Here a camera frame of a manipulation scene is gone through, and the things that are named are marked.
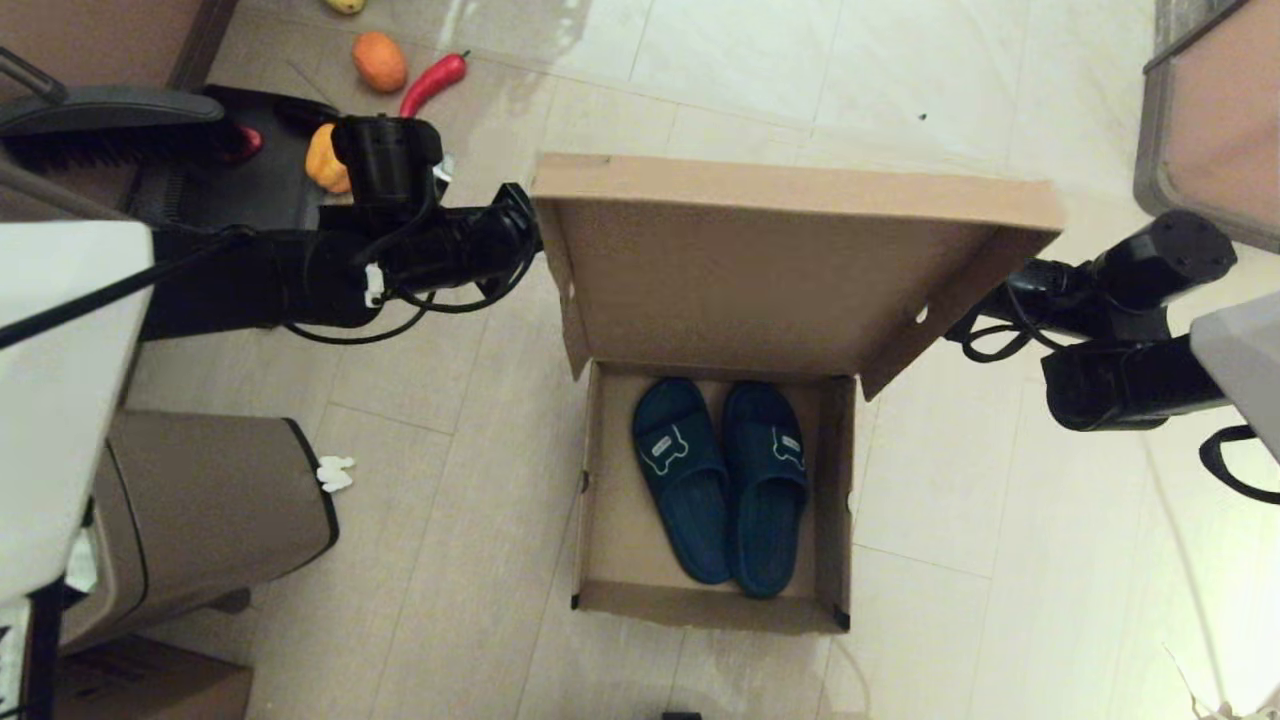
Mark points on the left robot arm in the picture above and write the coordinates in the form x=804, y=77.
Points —
x=60, y=400

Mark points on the white crumpled paper waste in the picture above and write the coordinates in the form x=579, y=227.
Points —
x=82, y=560

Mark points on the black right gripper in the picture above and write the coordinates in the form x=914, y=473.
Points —
x=1180, y=250

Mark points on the dark eggplant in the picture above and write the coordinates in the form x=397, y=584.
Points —
x=300, y=113

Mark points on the brown cardboard shoe box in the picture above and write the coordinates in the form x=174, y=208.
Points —
x=750, y=280

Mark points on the white crumpled tissue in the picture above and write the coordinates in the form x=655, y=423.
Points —
x=337, y=474

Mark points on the orange fruit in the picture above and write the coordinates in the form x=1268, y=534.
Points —
x=380, y=62

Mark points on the brown plastic trash bin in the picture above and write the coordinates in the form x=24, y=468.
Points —
x=220, y=500

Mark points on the brown cardboard carton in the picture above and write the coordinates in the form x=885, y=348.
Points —
x=150, y=685

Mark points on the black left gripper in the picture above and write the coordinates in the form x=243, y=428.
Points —
x=450, y=250

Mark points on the dark blue slipper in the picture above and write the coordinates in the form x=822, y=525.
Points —
x=768, y=530
x=690, y=520

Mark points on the yellow fruit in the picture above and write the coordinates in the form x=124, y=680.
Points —
x=345, y=5

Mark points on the black dustpan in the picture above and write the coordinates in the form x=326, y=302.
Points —
x=240, y=195

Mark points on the brown cabinet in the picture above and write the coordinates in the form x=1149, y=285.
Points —
x=100, y=40

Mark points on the small red fruit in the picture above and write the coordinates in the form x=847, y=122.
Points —
x=246, y=145

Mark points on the yellow bell pepper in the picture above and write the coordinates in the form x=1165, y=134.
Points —
x=325, y=165

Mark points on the black broom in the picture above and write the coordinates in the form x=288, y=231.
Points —
x=120, y=120

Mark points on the red chili pepper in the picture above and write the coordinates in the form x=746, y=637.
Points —
x=430, y=85

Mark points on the brown metal furniture frame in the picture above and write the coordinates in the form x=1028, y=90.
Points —
x=50, y=195

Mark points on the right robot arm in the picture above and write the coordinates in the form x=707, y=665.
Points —
x=1130, y=385

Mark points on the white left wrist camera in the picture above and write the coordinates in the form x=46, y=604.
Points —
x=445, y=168

